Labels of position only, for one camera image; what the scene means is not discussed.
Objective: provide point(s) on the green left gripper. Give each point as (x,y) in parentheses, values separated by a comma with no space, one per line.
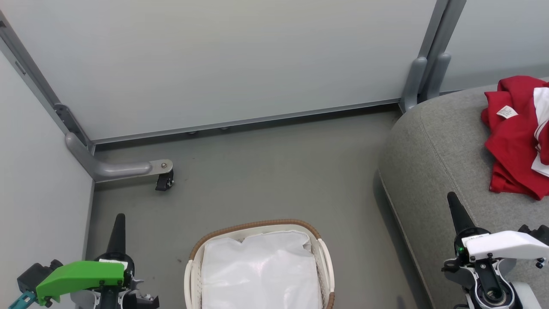
(73,277)

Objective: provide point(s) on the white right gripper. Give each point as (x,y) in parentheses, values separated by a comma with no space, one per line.
(502,244)

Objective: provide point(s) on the red and white jersey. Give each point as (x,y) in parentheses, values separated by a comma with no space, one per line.
(510,141)

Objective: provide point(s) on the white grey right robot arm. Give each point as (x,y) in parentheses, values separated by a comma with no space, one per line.
(493,285)

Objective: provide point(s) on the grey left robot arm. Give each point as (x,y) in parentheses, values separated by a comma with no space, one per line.
(116,298)

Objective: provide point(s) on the grey fabric sofa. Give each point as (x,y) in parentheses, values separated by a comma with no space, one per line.
(441,163)

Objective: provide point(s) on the grey curved partition foot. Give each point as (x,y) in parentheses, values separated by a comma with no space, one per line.
(116,169)

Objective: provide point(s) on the black caster wheel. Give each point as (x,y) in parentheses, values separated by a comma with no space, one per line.
(164,181)

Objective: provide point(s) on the white laundry basket brown rim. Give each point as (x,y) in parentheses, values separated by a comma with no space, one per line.
(326,257)

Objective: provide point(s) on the white basket liner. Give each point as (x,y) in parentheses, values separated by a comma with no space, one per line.
(261,270)

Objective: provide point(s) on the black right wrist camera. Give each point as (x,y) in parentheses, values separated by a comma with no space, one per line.
(536,234)

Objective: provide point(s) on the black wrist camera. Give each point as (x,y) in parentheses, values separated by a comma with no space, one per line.
(36,274)
(536,234)

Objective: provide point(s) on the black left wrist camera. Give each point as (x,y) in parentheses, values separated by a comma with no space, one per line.
(36,274)

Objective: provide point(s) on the teal left camera connector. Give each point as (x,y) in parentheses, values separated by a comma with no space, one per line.
(21,300)

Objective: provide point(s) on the dark metal hinge bracket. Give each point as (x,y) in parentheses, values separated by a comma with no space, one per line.
(69,122)

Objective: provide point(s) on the grey partition bottom rail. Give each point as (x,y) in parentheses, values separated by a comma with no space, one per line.
(244,121)

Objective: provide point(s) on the grey corner frame post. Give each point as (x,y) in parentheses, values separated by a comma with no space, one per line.
(30,71)

